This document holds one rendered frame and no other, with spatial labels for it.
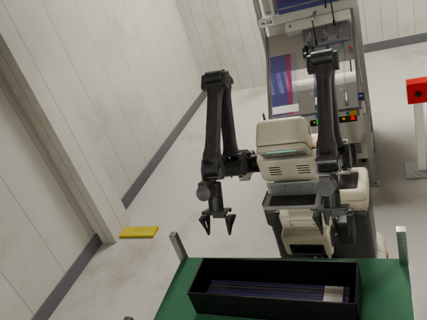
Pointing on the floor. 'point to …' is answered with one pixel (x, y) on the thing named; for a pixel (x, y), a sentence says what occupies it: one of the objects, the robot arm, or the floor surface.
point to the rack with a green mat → (180, 291)
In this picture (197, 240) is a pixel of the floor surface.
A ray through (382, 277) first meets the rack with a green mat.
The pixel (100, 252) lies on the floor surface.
